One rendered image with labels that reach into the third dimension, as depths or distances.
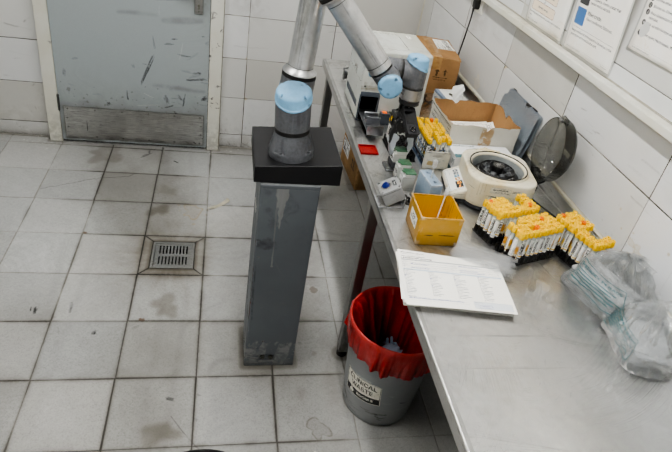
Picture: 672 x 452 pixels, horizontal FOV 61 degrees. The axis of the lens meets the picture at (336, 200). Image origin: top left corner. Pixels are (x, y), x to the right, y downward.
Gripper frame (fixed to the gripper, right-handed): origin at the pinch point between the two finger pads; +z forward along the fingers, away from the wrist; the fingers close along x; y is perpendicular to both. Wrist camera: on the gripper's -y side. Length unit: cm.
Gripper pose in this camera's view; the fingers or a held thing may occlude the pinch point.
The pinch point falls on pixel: (398, 153)
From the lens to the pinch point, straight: 206.2
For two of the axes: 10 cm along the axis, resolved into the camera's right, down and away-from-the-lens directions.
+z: -1.5, 8.3, 5.4
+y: -1.9, -5.6, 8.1
